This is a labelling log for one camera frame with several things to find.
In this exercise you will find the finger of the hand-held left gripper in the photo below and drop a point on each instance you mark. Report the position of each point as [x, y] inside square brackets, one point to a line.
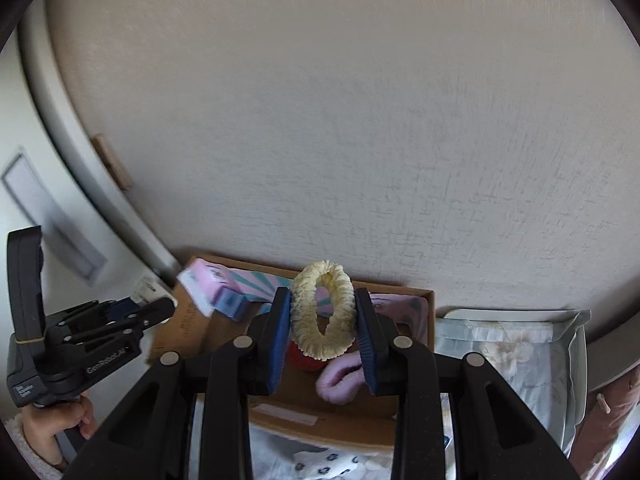
[150, 312]
[120, 308]

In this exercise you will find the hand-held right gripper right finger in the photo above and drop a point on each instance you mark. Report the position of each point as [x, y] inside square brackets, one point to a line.
[366, 340]

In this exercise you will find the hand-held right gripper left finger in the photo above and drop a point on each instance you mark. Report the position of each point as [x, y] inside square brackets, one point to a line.
[280, 340]

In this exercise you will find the white dental floss box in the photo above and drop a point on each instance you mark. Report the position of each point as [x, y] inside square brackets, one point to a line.
[150, 290]

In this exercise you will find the cream scrunchie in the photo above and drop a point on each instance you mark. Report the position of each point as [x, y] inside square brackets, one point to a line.
[302, 325]

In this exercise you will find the red round object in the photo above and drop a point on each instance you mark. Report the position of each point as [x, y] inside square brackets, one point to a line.
[302, 360]

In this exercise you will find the pink scrunchie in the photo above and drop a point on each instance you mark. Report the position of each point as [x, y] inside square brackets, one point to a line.
[337, 377]

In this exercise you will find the small blue box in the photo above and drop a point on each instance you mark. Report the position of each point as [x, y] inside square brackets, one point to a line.
[232, 304]

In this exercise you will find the cardboard box with pink flaps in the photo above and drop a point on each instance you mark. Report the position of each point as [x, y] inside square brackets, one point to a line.
[320, 420]

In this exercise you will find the person's left forearm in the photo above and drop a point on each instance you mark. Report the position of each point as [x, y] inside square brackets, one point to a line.
[25, 455]

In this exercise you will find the person's left hand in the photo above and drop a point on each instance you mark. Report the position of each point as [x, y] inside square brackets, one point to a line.
[45, 425]

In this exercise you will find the white sock with black print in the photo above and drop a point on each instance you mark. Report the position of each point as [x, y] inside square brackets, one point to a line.
[325, 462]

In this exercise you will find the floral bedsheet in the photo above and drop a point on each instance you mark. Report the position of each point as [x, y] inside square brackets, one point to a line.
[505, 355]

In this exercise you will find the wooden block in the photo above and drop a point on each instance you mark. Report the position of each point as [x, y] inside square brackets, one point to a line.
[112, 160]

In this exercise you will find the white wardrobe door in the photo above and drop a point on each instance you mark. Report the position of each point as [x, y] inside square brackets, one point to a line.
[20, 125]

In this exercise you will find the grey headboard cushion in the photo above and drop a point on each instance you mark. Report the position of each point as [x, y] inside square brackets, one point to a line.
[607, 367]

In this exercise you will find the pink blanket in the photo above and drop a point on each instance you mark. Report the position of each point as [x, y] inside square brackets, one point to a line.
[615, 410]

